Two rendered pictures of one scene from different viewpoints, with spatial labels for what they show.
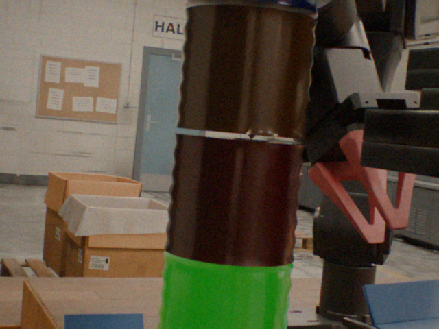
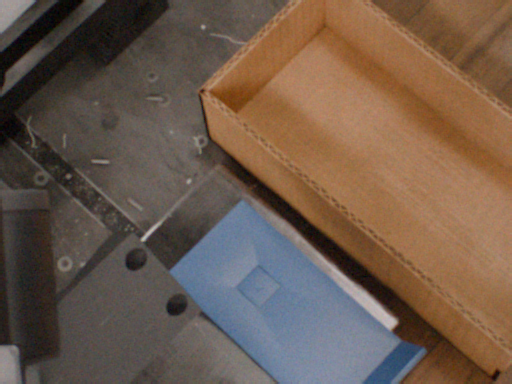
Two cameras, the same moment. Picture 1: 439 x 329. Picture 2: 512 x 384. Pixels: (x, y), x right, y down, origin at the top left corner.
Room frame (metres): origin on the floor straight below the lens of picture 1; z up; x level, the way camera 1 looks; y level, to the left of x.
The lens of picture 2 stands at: (0.75, 0.00, 1.60)
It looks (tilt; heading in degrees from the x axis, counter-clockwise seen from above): 69 degrees down; 164
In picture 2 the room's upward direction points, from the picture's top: 8 degrees counter-clockwise
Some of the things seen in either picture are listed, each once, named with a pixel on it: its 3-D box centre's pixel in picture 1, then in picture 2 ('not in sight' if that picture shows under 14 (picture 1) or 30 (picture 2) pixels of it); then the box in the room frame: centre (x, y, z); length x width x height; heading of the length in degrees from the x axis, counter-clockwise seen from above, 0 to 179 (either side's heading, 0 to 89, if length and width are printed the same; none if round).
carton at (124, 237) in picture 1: (120, 247); not in sight; (4.14, 0.51, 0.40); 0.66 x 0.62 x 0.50; 21
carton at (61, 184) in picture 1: (90, 223); not in sight; (4.70, 0.77, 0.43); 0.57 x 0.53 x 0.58; 24
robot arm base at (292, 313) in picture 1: (346, 290); not in sight; (0.88, -0.16, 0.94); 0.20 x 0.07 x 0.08; 113
